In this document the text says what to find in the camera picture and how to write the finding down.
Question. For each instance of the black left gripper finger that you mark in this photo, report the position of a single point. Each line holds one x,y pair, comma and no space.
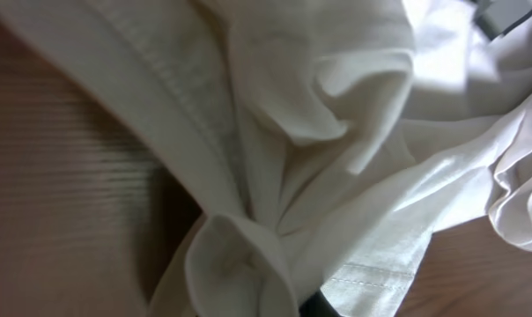
317,306

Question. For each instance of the white t-shirt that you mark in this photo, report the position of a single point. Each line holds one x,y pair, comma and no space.
326,141

